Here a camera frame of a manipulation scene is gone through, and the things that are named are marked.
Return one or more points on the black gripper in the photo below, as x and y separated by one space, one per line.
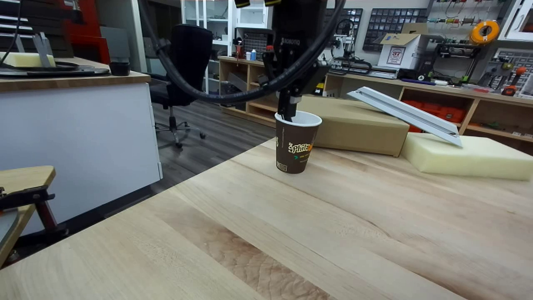
292 60

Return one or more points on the yellow foam pad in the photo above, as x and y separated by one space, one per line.
27 59

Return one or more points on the brown paper coffee cup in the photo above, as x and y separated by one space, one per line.
294 144

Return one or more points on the white side table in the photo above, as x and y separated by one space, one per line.
77 139

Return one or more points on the black swivel office chair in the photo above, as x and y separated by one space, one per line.
186 60

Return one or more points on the black round puck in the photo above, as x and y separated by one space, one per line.
119 67

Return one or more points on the white aluminium rail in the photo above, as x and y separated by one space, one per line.
411 114

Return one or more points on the pale yellow foam block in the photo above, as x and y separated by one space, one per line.
472 159

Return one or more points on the brown cardboard box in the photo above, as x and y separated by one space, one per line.
356 125

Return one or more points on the red tool cabinet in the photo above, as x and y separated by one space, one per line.
84 27

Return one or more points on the orange tape roll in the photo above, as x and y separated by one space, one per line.
485 32

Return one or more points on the white cardboard carton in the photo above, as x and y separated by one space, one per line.
399 50

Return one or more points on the long wooden wall shelf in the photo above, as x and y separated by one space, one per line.
489 110

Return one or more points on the low wooden shelf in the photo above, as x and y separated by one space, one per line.
244 89

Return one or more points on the small wooden stool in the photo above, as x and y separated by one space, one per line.
26 194

